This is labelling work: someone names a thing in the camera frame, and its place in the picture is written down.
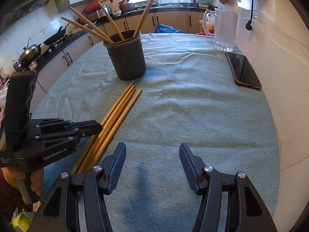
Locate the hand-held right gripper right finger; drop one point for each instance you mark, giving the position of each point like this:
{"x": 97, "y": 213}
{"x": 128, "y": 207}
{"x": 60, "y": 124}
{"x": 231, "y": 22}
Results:
{"x": 189, "y": 169}

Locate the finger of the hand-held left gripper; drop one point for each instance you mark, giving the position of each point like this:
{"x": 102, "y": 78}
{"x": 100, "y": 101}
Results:
{"x": 60, "y": 139}
{"x": 89, "y": 125}

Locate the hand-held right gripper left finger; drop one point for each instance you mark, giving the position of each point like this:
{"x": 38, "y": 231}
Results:
{"x": 115, "y": 169}

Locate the bunch of wooden chopsticks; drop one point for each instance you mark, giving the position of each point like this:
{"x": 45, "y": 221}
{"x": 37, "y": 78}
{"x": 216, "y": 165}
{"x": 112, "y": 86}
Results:
{"x": 118, "y": 116}

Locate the grey perforated utensil holder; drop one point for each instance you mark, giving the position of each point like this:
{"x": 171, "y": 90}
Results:
{"x": 128, "y": 60}

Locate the person's left forearm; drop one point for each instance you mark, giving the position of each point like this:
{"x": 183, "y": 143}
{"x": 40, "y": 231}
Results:
{"x": 7, "y": 198}

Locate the person's left hand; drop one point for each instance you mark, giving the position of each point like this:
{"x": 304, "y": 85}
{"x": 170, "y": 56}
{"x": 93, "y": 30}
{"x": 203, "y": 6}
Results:
{"x": 38, "y": 182}

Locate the steel wok with lid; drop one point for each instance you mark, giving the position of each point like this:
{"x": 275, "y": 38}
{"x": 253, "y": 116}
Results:
{"x": 30, "y": 52}

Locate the grey blue tablecloth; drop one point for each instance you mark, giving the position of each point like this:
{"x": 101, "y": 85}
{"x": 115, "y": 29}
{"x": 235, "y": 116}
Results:
{"x": 193, "y": 113}

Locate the black frying pan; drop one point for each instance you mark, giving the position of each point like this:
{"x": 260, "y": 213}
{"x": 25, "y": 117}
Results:
{"x": 54, "y": 37}

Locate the yellow green cloth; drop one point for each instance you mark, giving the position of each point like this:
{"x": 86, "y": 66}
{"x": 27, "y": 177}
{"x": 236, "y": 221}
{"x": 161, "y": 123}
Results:
{"x": 21, "y": 220}

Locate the steel range hood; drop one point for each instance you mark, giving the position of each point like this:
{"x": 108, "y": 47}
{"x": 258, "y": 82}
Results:
{"x": 26, "y": 2}

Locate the black smartphone in brown case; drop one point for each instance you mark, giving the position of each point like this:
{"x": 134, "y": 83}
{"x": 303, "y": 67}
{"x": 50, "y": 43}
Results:
{"x": 242, "y": 70}

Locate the steel rice cooker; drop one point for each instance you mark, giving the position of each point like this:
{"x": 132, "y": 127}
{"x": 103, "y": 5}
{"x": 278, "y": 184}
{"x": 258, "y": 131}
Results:
{"x": 102, "y": 12}

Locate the dark brown pot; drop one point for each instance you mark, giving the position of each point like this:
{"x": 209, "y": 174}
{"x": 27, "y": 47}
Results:
{"x": 126, "y": 7}

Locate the blue plastic bag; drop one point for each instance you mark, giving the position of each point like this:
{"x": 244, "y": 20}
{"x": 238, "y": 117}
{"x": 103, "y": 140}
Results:
{"x": 169, "y": 29}

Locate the red plastic basket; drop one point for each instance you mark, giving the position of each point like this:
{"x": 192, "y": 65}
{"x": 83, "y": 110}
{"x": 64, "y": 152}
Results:
{"x": 202, "y": 34}

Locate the black kitchen countertop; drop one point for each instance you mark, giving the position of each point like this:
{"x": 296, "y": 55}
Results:
{"x": 173, "y": 8}

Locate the clear plastic pitcher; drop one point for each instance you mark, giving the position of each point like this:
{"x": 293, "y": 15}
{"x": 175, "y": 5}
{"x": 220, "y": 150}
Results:
{"x": 225, "y": 29}

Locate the white plastic bag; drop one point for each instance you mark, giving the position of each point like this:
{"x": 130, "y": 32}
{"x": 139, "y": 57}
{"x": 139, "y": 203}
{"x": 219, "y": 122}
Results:
{"x": 210, "y": 24}

